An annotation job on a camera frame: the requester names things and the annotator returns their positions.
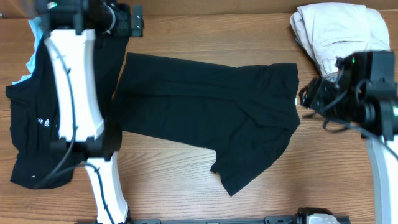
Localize folded beige trousers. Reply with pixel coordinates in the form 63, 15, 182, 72
290, 2, 391, 80

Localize black polo shirt with logo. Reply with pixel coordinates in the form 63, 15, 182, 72
6, 35, 129, 189

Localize black t-shirt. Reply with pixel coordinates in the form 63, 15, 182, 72
113, 53, 300, 195

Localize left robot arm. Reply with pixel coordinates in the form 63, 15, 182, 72
34, 1, 144, 223

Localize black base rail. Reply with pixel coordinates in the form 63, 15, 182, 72
74, 207, 352, 224

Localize light blue garment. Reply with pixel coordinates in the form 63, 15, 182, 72
12, 16, 47, 85

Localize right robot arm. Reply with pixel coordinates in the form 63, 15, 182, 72
298, 50, 397, 223

